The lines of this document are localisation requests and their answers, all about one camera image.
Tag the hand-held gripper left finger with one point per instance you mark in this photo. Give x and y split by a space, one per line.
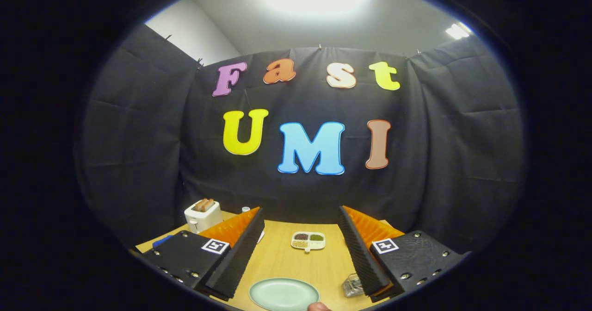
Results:
236 260

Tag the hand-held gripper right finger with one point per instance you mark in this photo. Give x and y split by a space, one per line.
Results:
360 255

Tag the white square coaster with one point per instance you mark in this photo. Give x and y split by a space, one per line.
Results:
261 237

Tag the white divided snack dish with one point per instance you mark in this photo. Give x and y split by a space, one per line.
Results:
317 245

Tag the pile of green beans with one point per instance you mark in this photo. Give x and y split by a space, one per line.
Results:
316 237

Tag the white toaster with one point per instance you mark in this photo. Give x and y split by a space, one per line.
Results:
203 219

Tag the pale green round plate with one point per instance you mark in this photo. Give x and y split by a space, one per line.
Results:
282 295

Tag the brown toast slice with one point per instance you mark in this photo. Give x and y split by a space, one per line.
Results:
210 203
200 205

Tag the pile of yellow beans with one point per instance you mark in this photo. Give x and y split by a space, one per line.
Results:
299 244

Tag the pile of brown beans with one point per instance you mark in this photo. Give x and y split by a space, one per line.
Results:
301 236

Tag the blue folded cloth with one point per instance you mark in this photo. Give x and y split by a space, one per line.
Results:
162 241

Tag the small ceiling light panel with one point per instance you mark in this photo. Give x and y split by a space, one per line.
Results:
458 31

